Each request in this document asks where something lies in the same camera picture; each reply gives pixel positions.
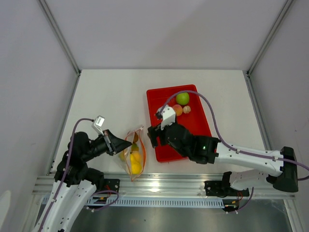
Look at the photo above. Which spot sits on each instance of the left aluminium frame post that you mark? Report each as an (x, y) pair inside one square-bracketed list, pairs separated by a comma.
[(58, 34)]

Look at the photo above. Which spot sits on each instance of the aluminium mounting rail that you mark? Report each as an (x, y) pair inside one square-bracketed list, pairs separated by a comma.
[(164, 185)]

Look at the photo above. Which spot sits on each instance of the orange fruit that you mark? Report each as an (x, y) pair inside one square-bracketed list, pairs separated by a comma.
[(122, 157)]

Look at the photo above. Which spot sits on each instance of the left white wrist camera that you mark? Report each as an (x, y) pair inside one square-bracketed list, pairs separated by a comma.
[(97, 124)]

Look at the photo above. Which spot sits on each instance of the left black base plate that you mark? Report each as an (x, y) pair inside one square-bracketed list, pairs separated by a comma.
[(109, 184)]

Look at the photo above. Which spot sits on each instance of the right aluminium frame post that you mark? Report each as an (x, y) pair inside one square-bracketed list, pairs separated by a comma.
[(288, 4)]

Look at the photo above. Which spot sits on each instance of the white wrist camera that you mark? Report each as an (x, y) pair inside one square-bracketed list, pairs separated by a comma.
[(97, 124), (167, 115)]

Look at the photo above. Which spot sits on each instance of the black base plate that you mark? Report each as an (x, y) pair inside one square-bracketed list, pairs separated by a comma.
[(217, 189), (109, 184)]

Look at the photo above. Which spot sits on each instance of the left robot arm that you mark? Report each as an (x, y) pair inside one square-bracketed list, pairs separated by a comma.
[(74, 182)]

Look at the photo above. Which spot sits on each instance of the clear zip top bag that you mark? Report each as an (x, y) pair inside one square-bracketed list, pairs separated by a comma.
[(126, 165)]

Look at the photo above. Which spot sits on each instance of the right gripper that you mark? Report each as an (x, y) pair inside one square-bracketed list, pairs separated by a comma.
[(152, 134)]

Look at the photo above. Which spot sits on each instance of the yellow green mango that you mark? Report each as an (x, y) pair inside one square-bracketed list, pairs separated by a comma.
[(134, 147)]

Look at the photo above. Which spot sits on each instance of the aluminium frame post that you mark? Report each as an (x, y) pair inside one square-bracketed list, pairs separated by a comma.
[(58, 34), (288, 4)]

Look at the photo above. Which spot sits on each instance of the pink peach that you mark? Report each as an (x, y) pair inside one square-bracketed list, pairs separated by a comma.
[(178, 109)]

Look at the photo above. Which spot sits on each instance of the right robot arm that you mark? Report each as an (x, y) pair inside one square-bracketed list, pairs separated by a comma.
[(277, 167)]

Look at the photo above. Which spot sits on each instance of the slotted cable duct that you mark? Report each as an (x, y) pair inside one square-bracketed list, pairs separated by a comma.
[(157, 202)]

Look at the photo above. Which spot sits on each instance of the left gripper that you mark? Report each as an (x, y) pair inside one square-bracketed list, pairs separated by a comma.
[(114, 144)]

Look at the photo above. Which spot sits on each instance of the brown kiwi fruit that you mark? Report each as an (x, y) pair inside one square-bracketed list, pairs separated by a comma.
[(135, 138)]

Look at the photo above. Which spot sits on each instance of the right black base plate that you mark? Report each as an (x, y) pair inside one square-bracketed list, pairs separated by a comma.
[(217, 189)]

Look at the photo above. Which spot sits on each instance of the yellow bumpy gourd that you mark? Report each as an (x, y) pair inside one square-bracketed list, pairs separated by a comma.
[(136, 165)]

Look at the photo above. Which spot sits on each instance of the beige garlic bulb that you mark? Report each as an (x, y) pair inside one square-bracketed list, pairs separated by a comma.
[(187, 109)]

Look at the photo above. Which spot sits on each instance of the green apple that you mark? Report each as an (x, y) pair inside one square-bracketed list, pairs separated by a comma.
[(182, 98)]

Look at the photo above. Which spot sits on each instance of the red plastic tray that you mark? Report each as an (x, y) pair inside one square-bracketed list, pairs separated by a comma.
[(195, 121)]

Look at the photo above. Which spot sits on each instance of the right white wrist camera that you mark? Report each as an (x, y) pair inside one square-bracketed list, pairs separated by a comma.
[(167, 115)]

